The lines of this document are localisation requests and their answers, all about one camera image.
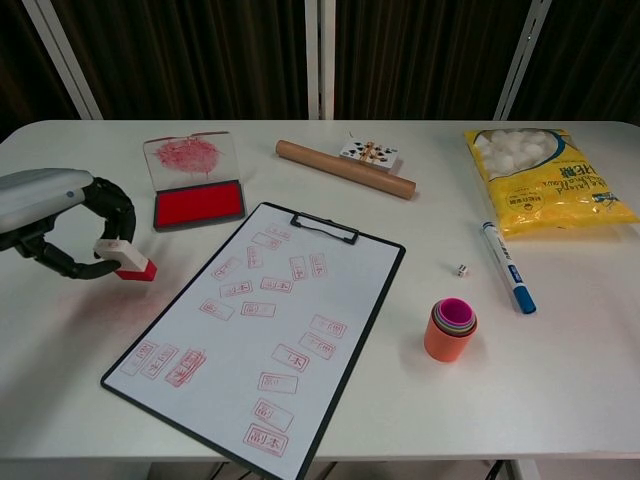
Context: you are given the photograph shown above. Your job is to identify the black rimmed white clipboard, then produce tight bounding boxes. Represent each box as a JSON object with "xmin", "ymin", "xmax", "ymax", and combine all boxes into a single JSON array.
[{"xmin": 100, "ymin": 201, "xmax": 406, "ymax": 480}]

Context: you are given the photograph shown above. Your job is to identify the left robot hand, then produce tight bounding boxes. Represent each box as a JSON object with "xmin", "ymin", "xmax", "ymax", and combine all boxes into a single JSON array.
[{"xmin": 0, "ymin": 168, "xmax": 137, "ymax": 282}]

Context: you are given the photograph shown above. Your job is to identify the yellow snack bag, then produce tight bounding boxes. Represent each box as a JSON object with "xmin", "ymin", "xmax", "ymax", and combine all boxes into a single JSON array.
[{"xmin": 462, "ymin": 128, "xmax": 640, "ymax": 240}]

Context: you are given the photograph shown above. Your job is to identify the playing cards deck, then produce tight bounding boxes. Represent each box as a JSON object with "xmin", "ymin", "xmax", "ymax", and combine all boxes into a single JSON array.
[{"xmin": 338, "ymin": 139, "xmax": 404, "ymax": 176}]

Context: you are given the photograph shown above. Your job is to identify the red ink pad case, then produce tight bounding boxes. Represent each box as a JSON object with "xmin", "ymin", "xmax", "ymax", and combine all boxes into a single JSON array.
[{"xmin": 142, "ymin": 130, "xmax": 248, "ymax": 233}]

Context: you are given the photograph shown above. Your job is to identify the white partition post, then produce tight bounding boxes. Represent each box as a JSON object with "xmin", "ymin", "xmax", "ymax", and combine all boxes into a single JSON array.
[
  {"xmin": 22, "ymin": 0, "xmax": 104, "ymax": 120},
  {"xmin": 304, "ymin": 0, "xmax": 337, "ymax": 120},
  {"xmin": 492, "ymin": 0, "xmax": 554, "ymax": 121}
]

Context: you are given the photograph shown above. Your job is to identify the stacked colourful cups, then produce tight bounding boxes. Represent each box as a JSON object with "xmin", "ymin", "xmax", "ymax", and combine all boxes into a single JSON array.
[{"xmin": 423, "ymin": 296, "xmax": 479, "ymax": 364}]

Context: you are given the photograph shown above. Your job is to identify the wooden rolling pin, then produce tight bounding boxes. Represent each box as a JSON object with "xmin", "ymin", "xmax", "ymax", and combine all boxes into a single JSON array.
[{"xmin": 274, "ymin": 139, "xmax": 417, "ymax": 202}]

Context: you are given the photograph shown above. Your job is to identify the blue white marker pen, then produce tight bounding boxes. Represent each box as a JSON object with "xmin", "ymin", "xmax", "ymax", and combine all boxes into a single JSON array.
[{"xmin": 480, "ymin": 221, "xmax": 537, "ymax": 315}]

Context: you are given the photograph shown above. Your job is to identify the red and white stamp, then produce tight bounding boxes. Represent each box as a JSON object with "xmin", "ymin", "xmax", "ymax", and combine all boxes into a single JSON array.
[{"xmin": 93, "ymin": 238, "xmax": 158, "ymax": 284}]

